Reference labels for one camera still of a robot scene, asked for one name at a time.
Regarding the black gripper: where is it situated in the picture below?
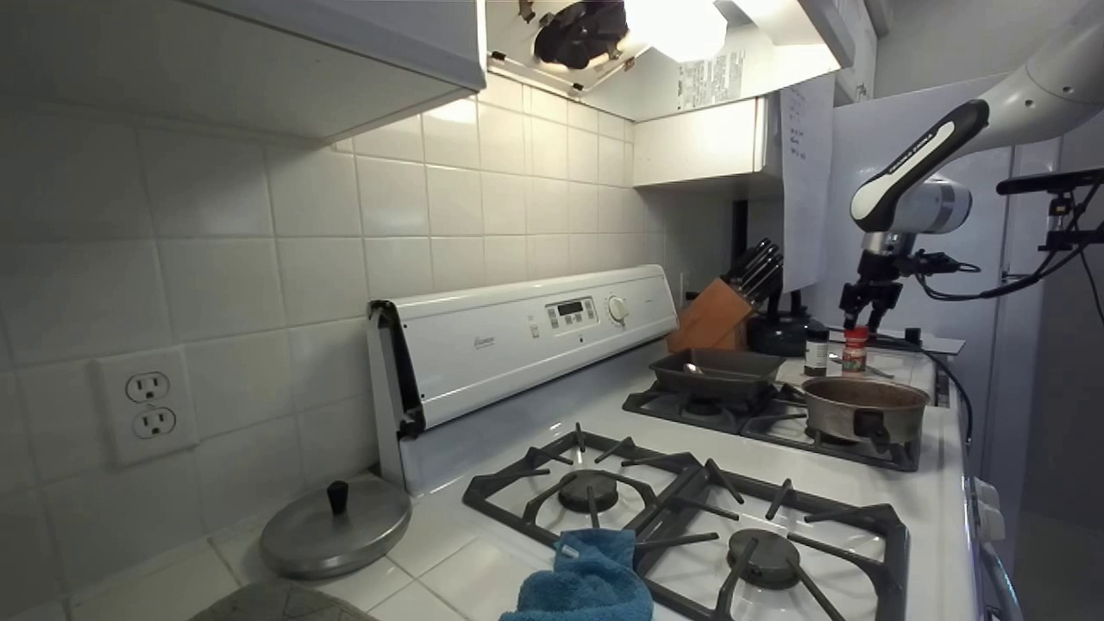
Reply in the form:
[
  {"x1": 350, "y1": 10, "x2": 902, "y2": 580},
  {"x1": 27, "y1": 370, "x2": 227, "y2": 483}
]
[{"x1": 839, "y1": 248, "x2": 912, "y2": 342}]

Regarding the spice bottle red cap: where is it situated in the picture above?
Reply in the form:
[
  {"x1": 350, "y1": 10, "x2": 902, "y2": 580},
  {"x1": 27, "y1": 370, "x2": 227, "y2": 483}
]
[{"x1": 841, "y1": 323, "x2": 875, "y2": 378}]

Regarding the spice bottle black cap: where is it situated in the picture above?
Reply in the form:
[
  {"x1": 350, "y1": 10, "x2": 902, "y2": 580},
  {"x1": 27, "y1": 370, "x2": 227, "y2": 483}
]
[{"x1": 800, "y1": 323, "x2": 835, "y2": 378}]

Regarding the black container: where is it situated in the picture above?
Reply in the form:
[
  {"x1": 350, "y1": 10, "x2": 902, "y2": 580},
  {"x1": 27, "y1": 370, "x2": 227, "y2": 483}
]
[{"x1": 748, "y1": 299, "x2": 812, "y2": 358}]

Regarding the round metal saucepan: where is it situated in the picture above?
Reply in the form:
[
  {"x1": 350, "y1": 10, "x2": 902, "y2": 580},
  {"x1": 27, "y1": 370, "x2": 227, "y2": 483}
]
[{"x1": 798, "y1": 372, "x2": 935, "y2": 452}]

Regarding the white paper sheet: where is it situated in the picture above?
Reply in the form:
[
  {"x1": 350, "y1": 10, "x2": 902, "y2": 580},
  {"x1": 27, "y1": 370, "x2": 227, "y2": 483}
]
[{"x1": 778, "y1": 77, "x2": 841, "y2": 292}]

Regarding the wooden knife block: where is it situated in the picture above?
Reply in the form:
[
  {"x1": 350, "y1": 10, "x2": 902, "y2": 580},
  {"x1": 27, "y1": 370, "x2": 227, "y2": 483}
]
[{"x1": 664, "y1": 277, "x2": 758, "y2": 358}]

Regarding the black baking pan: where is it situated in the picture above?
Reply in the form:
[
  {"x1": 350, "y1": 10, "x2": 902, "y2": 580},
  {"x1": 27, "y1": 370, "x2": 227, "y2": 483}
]
[{"x1": 645, "y1": 345, "x2": 787, "y2": 406}]

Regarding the black cast iron grate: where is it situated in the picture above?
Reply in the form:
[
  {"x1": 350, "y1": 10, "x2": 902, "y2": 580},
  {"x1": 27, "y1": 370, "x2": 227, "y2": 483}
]
[
  {"x1": 457, "y1": 421, "x2": 914, "y2": 621},
  {"x1": 620, "y1": 370, "x2": 925, "y2": 476}
]

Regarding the white upper cabinet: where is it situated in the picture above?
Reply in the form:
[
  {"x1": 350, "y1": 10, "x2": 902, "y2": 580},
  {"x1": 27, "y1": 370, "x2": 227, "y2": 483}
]
[
  {"x1": 0, "y1": 0, "x2": 493, "y2": 145},
  {"x1": 629, "y1": 97, "x2": 777, "y2": 189}
]

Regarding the black burner cap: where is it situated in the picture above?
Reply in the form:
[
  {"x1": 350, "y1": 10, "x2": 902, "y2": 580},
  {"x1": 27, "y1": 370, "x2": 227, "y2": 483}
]
[
  {"x1": 554, "y1": 465, "x2": 624, "y2": 519},
  {"x1": 724, "y1": 528, "x2": 804, "y2": 589}
]

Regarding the white range hood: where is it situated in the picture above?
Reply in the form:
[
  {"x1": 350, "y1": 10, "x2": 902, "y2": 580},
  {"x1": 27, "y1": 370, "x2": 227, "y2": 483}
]
[{"x1": 479, "y1": 0, "x2": 861, "y2": 127}]

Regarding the range hood light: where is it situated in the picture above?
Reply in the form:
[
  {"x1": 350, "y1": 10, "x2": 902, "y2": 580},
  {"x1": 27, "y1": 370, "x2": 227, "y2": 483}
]
[{"x1": 624, "y1": 0, "x2": 743, "y2": 68}]

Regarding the white gas stove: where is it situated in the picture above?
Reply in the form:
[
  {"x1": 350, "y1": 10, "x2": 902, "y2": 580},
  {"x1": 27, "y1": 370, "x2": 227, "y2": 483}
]
[{"x1": 361, "y1": 262, "x2": 1007, "y2": 621}]

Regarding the blue cloth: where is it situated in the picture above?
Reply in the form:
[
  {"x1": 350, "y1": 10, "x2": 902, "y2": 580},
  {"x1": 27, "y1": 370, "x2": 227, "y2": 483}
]
[{"x1": 496, "y1": 524, "x2": 657, "y2": 621}]

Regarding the black hood fan motor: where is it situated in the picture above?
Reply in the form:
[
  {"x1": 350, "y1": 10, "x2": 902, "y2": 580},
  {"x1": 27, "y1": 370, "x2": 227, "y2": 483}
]
[{"x1": 532, "y1": 0, "x2": 630, "y2": 73}]

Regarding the metal lid black knob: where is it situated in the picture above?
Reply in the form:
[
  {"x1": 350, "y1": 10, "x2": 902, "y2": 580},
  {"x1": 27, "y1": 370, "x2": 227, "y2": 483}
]
[{"x1": 254, "y1": 469, "x2": 413, "y2": 583}]

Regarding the grey round lid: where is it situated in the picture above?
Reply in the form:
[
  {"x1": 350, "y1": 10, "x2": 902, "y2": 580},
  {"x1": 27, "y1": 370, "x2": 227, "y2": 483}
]
[{"x1": 185, "y1": 576, "x2": 380, "y2": 621}]

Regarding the black knife handle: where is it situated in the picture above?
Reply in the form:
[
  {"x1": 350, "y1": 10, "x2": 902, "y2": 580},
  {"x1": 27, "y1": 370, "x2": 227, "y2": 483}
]
[
  {"x1": 737, "y1": 234, "x2": 787, "y2": 285},
  {"x1": 746, "y1": 258, "x2": 789, "y2": 309},
  {"x1": 724, "y1": 253, "x2": 774, "y2": 297}
]

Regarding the thin black cable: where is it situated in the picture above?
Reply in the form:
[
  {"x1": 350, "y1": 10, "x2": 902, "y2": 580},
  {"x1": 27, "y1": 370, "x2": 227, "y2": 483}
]
[{"x1": 916, "y1": 342, "x2": 978, "y2": 450}]

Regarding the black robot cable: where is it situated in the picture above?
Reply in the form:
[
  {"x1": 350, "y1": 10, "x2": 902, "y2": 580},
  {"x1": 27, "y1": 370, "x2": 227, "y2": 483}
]
[{"x1": 914, "y1": 229, "x2": 1104, "y2": 332}]

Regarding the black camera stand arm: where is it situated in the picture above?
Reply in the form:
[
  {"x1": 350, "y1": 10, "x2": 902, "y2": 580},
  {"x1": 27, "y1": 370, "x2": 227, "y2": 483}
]
[{"x1": 992, "y1": 167, "x2": 1104, "y2": 258}]

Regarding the white wall outlet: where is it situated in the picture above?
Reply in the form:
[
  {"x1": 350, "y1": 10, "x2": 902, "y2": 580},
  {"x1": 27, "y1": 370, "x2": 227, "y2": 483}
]
[{"x1": 93, "y1": 345, "x2": 199, "y2": 469}]

